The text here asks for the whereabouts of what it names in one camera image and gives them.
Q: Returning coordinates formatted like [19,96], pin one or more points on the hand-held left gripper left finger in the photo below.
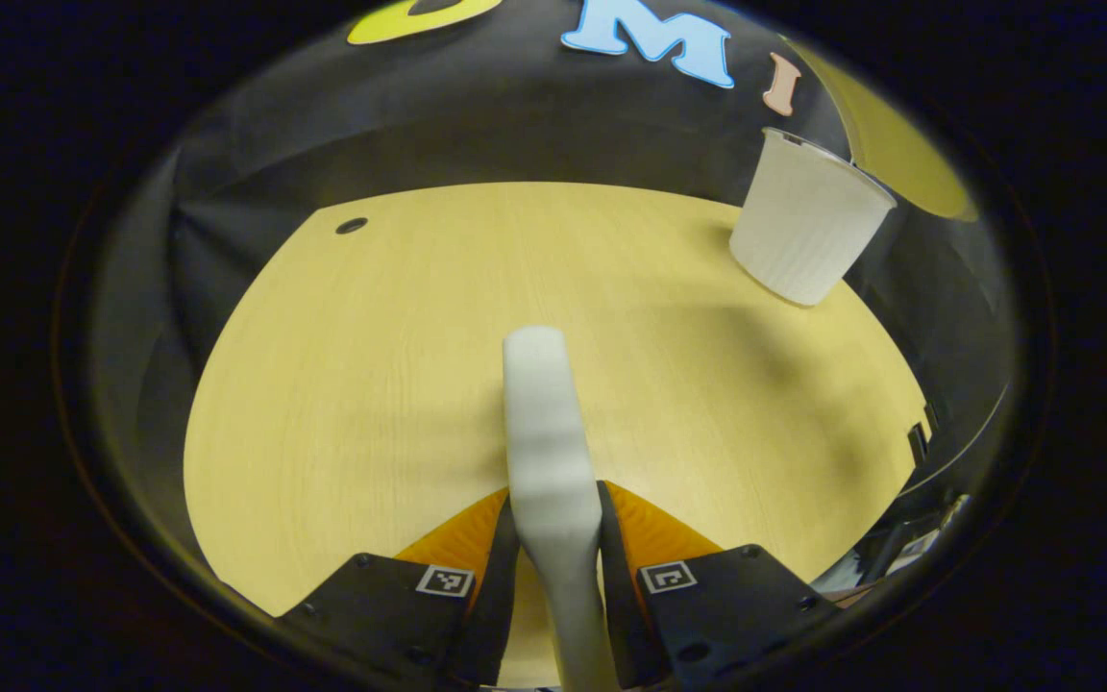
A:
[496,596]

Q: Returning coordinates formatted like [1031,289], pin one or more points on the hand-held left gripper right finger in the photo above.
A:
[616,596]

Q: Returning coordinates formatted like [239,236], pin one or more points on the small grey broom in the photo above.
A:
[544,432]

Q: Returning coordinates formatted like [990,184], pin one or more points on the white plastic garbage bin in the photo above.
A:
[803,226]

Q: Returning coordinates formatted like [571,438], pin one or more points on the black desk grommet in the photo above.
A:
[352,226]

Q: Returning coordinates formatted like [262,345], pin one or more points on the black backdrop cloth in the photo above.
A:
[515,125]

